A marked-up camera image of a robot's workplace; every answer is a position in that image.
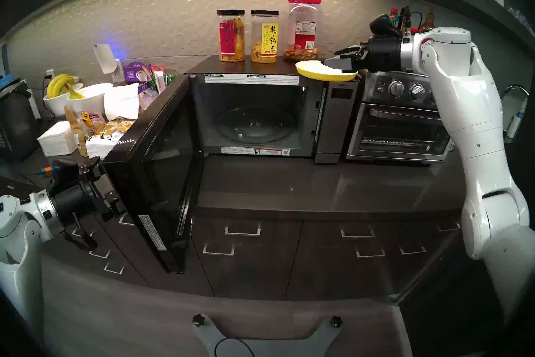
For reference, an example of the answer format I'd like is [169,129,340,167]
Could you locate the dark lower drawer cabinet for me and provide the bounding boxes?
[79,210,460,302]

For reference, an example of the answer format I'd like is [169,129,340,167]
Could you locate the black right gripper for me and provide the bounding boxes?
[321,35,404,73]

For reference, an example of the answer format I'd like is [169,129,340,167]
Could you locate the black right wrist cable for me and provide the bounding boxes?
[399,6,423,32]

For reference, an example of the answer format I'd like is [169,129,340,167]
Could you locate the white plug-in wall device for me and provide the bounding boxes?
[93,44,124,84]

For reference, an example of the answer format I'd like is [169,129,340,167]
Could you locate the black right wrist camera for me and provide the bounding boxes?
[370,14,403,38]

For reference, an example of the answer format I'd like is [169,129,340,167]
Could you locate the large white bowl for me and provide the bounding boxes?
[67,83,114,120]

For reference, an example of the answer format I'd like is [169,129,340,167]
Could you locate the white stick packets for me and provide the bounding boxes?
[151,65,168,94]

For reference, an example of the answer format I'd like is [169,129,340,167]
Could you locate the yellow plate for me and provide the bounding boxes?
[295,60,359,82]

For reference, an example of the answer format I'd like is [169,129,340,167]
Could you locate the snack jar red label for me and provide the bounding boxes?
[217,9,246,63]

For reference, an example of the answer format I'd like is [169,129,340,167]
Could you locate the yellow banana bunch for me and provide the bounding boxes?
[46,74,84,100]

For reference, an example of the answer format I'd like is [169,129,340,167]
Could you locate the snack jar yellow label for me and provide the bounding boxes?
[250,10,280,64]

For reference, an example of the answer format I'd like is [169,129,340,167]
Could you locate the white box of packaged cakes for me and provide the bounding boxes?
[86,118,136,160]

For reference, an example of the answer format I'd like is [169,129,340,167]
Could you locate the large clear jar red lid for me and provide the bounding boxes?
[283,0,322,61]

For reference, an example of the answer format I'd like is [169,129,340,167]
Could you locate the purple snack packet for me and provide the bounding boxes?
[123,62,153,84]

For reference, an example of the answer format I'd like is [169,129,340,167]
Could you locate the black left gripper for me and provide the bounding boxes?
[48,156,122,224]

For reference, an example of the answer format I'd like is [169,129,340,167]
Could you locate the small white bowl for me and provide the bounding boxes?
[43,82,82,116]

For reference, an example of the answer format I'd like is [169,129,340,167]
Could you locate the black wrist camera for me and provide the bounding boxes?
[370,14,403,38]
[42,160,81,190]

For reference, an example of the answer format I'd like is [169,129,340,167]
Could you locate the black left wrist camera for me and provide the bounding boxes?
[42,160,81,190]

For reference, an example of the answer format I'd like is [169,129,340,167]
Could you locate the black glass microwave door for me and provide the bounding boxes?
[102,75,205,274]

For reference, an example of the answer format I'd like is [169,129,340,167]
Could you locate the brown paper packet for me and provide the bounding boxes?
[64,106,88,156]

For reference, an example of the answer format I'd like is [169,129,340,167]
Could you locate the chrome sink faucet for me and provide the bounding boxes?
[499,85,530,108]

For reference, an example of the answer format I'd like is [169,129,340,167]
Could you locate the silver toaster oven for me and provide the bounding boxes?
[346,70,454,163]

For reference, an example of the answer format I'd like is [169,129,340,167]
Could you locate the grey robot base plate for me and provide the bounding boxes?
[192,313,343,357]

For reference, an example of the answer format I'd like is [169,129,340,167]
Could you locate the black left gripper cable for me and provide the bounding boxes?
[63,212,99,251]

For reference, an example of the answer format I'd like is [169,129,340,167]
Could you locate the pink snack bag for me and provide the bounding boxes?
[79,109,107,130]

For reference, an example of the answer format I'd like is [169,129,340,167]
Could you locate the white plastic bottle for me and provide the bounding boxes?
[506,99,528,139]

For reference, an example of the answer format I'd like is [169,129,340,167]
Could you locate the glass microwave turntable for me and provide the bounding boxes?
[217,107,297,146]

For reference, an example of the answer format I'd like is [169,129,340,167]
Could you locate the white napkin stack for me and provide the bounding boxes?
[37,121,78,157]

